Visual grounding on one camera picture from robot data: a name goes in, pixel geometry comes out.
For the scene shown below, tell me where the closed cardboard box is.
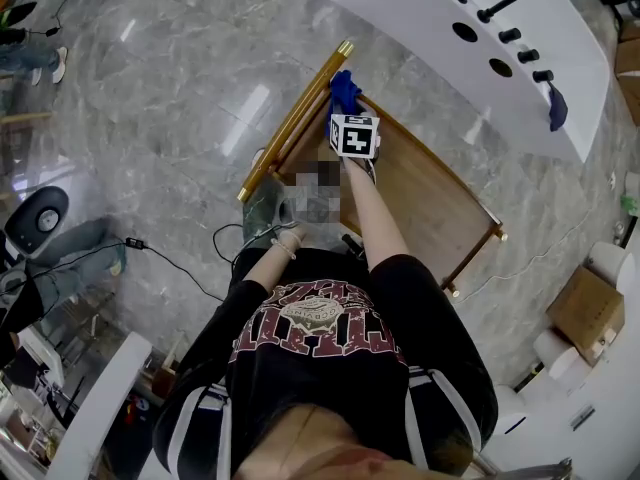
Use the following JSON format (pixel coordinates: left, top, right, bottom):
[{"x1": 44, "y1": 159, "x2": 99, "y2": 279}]
[{"x1": 544, "y1": 264, "x2": 627, "y2": 368}]

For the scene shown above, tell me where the person's right forearm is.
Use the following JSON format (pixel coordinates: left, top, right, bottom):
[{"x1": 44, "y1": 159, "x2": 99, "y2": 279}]
[{"x1": 341, "y1": 156, "x2": 424, "y2": 272}]

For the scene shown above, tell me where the white rectangular bathtub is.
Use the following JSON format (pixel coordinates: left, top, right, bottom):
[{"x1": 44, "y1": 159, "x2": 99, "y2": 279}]
[{"x1": 308, "y1": 0, "x2": 614, "y2": 165}]

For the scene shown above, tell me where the person's chin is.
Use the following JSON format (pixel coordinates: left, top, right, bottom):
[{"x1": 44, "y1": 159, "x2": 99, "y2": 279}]
[{"x1": 234, "y1": 405, "x2": 451, "y2": 480}]

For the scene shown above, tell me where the person's left forearm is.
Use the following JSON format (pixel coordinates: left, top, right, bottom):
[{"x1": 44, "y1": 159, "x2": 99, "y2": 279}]
[{"x1": 238, "y1": 221, "x2": 307, "y2": 294}]

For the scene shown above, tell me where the wooden bench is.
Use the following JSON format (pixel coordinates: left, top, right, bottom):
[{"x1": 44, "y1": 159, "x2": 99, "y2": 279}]
[{"x1": 0, "y1": 111, "x2": 54, "y2": 204}]

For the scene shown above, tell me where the person's black printed t-shirt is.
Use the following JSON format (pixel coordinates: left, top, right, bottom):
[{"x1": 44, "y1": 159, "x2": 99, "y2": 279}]
[{"x1": 152, "y1": 247, "x2": 500, "y2": 480}]

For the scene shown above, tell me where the open cardboard box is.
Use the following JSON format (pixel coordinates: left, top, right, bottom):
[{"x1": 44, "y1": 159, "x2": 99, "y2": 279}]
[{"x1": 613, "y1": 17, "x2": 640, "y2": 127}]

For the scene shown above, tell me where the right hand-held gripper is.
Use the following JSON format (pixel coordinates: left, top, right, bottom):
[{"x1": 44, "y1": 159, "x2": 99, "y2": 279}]
[{"x1": 327, "y1": 110, "x2": 384, "y2": 167}]

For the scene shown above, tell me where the blue cloth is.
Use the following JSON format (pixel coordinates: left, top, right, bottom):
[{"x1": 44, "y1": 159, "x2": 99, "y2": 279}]
[{"x1": 328, "y1": 70, "x2": 365, "y2": 119}]

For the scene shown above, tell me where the grey round-dial backpack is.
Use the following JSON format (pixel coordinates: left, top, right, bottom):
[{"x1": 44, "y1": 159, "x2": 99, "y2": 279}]
[{"x1": 3, "y1": 186, "x2": 70, "y2": 260}]

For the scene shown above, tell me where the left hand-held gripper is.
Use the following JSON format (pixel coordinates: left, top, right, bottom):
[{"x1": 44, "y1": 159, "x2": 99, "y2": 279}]
[{"x1": 273, "y1": 160, "x2": 345, "y2": 230}]

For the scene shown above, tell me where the dark cloth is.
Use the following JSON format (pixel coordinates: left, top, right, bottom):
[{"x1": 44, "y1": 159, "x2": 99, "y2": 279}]
[{"x1": 546, "y1": 80, "x2": 570, "y2": 133}]

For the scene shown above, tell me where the bead bracelet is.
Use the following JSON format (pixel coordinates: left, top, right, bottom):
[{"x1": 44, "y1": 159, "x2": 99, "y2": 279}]
[{"x1": 269, "y1": 232, "x2": 299, "y2": 260}]

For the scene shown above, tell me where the white round bin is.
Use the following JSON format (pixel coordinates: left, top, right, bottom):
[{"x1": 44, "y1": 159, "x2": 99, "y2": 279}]
[{"x1": 585, "y1": 240, "x2": 637, "y2": 292}]

